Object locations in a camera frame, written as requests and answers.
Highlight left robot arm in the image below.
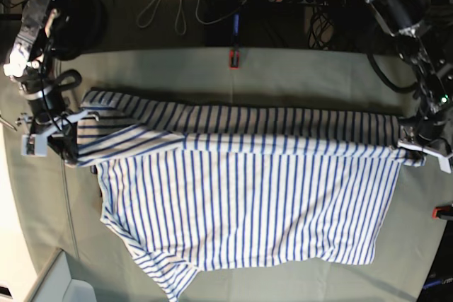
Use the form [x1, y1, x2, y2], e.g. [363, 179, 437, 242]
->
[362, 0, 452, 167]

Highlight black round base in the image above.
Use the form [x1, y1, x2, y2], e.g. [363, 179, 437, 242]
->
[52, 0, 108, 61]

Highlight red clamp right edge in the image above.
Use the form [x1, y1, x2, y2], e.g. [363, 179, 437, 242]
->
[432, 204, 453, 221]

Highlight red clamp edge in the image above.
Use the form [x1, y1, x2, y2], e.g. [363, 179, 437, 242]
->
[229, 48, 240, 69]
[432, 204, 453, 221]

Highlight white bin bottom left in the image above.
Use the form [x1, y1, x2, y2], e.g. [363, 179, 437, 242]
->
[24, 248, 97, 302]

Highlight green table cloth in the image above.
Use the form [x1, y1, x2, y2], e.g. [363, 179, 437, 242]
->
[1, 48, 452, 301]

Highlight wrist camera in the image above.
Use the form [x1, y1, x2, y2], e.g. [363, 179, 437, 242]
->
[21, 134, 47, 157]
[438, 156, 452, 174]

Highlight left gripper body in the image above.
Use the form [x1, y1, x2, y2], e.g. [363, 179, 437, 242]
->
[397, 123, 452, 161]

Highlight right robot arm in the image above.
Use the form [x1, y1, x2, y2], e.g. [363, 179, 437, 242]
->
[3, 0, 107, 156]

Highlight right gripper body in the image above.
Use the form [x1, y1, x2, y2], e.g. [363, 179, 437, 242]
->
[16, 110, 100, 142]

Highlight blue white striped t-shirt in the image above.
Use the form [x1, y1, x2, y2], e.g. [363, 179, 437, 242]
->
[76, 90, 424, 301]

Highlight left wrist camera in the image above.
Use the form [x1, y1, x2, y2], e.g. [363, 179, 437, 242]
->
[438, 156, 452, 174]

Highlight red clamp centre edge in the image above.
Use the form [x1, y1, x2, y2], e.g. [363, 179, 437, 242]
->
[229, 48, 240, 69]

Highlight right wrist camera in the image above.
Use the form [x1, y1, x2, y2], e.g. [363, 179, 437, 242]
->
[21, 134, 47, 157]

